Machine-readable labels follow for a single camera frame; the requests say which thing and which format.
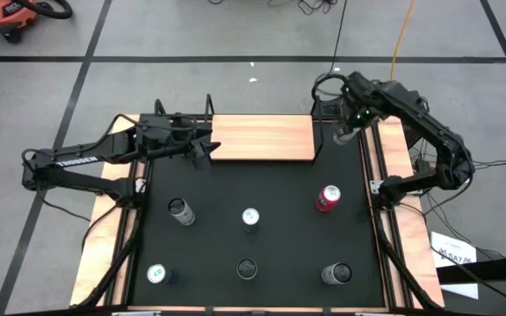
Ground white paper sheet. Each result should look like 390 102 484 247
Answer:
430 231 480 301

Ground red soda can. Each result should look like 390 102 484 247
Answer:
314 184 342 214

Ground black floor cable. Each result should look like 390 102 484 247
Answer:
328 0 350 75

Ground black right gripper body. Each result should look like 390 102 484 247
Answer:
339 72 388 128

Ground black metal bar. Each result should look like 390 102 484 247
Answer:
436 253 506 285

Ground black metal shelf frame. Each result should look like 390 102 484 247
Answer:
203 93 325 166

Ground blue silver energy drink can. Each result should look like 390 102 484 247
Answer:
146 263 176 285
241 207 262 233

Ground orange shop vacuum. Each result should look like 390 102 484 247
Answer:
0 0 39 44

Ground yellow cable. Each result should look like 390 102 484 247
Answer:
388 0 416 83

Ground black vacuum hose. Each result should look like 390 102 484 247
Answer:
15 0 74 21

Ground black table mat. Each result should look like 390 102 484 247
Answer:
129 120 386 308

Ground thin black cable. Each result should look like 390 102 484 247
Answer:
40 195 120 255
410 192 506 312

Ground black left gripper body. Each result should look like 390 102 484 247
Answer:
136 114 213 159

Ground black aluminium table frame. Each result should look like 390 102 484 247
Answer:
70 98 445 316

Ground tangled black floor cables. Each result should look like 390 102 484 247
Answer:
206 0 340 15

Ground coiled black cable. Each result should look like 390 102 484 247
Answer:
311 73 350 103

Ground wooden shelf board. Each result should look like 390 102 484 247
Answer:
210 113 316 162

